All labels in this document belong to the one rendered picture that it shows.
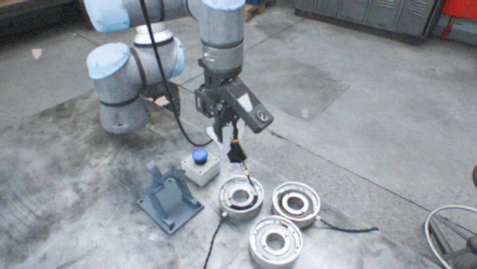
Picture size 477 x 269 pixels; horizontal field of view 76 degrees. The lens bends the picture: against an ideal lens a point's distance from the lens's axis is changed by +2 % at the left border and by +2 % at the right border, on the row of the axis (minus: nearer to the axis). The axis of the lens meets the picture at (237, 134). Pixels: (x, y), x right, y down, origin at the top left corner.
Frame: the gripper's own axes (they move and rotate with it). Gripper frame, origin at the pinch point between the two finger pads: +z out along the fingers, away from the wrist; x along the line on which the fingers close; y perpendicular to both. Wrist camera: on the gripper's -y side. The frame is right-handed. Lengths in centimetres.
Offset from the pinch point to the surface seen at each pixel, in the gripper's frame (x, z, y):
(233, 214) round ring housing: 7.6, 10.2, -7.3
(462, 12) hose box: -348, 59, 9
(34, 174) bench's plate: 32, 13, 41
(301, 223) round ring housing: -0.4, 10.2, -19.5
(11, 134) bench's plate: 30, 13, 63
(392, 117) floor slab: -179, 94, 3
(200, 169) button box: 4.6, 8.6, 6.6
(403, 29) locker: -316, 78, 50
